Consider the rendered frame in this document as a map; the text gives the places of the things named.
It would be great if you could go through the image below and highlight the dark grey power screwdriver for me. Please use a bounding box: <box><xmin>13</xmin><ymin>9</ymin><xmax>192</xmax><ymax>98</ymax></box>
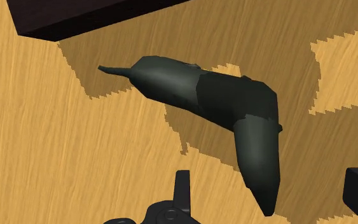
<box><xmin>97</xmin><ymin>55</ymin><xmax>284</xmax><ymax>217</ymax></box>

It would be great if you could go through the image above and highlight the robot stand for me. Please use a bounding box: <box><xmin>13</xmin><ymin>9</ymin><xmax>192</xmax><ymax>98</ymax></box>
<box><xmin>6</xmin><ymin>0</ymin><xmax>192</xmax><ymax>43</ymax></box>

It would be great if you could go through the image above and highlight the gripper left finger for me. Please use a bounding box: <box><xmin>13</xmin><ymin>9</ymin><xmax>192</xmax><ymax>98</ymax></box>
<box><xmin>103</xmin><ymin>169</ymin><xmax>202</xmax><ymax>224</ymax></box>

